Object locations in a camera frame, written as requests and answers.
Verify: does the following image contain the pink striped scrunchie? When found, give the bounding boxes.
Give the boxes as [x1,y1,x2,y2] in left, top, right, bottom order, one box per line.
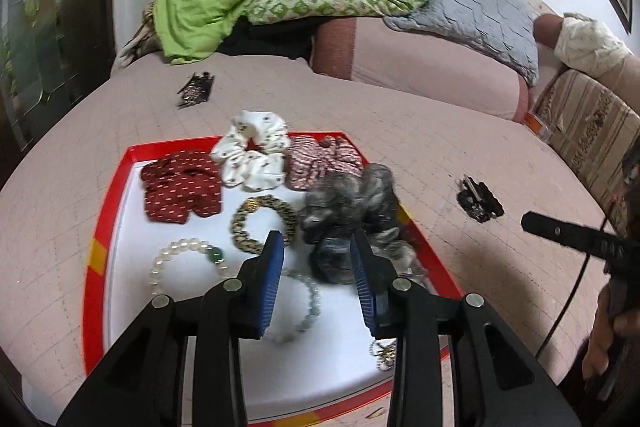
[285,133,365,192]

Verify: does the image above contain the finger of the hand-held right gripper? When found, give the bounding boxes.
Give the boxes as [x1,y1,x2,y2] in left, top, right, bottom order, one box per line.
[520,211,617,259]

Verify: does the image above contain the black cloth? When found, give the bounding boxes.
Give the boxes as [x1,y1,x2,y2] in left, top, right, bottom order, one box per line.
[217,14,331,60]

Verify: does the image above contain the brown patterned cloth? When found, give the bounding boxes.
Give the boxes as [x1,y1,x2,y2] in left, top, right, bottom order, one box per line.
[119,1,162,68]

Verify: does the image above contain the pale green bead bracelet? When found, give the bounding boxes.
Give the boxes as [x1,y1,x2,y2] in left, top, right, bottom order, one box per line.
[265,268,321,344]

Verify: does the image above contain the red rimmed white tray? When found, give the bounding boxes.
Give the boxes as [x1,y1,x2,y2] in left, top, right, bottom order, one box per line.
[82,132,463,425]

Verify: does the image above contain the orange box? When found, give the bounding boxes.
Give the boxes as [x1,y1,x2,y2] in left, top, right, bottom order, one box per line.
[522,109,553,142]

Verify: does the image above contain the gold beaded bracelet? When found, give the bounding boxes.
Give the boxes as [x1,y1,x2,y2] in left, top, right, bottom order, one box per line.
[230,194,299,258]

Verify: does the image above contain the wooden door with glass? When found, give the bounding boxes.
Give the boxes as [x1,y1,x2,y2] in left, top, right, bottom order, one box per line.
[0,0,116,148]

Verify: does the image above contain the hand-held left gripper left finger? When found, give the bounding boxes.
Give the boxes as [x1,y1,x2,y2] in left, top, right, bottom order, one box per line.
[55,229,286,427]

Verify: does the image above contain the striped headboard cushion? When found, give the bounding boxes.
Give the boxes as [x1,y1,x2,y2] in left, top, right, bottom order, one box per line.
[537,57,640,228]

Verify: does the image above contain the pink bolster pillow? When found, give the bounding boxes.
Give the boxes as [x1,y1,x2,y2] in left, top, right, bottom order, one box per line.
[310,17,530,122]

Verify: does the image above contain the black hair clip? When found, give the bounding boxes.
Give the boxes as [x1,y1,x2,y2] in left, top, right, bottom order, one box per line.
[456,173,505,224]

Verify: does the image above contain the cream bolster with red end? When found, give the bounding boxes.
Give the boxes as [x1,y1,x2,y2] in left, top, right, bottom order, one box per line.
[534,12,635,72]

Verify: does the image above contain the person's right hand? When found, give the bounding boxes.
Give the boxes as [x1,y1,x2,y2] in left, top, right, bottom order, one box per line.
[581,284,640,382]

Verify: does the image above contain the grey quilted blanket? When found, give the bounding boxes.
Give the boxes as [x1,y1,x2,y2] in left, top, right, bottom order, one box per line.
[382,0,541,86]

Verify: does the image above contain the dark red dashed scrunchie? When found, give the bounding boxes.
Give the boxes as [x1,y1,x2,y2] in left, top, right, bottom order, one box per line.
[139,149,223,225]

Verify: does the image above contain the black cable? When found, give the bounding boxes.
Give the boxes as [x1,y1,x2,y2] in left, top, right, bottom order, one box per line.
[537,214,614,358]

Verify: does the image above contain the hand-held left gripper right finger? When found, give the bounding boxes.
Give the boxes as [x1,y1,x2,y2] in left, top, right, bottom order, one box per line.
[350,229,583,427]

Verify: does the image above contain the white dotted scrunchie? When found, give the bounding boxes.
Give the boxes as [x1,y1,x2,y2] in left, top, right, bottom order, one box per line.
[210,109,291,192]

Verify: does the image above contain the dark sparkly hair clip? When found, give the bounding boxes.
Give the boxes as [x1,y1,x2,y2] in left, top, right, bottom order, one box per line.
[176,72,217,108]

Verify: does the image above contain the grey fuzzy scrunchie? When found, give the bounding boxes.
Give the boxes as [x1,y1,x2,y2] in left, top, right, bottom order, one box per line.
[296,163,431,290]

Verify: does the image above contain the pearl bracelet with green bead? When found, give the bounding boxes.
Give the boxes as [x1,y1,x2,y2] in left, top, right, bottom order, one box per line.
[149,237,232,298]

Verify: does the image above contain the small metal charm chain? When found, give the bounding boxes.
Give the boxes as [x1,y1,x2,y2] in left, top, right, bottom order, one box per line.
[369,338,398,374]

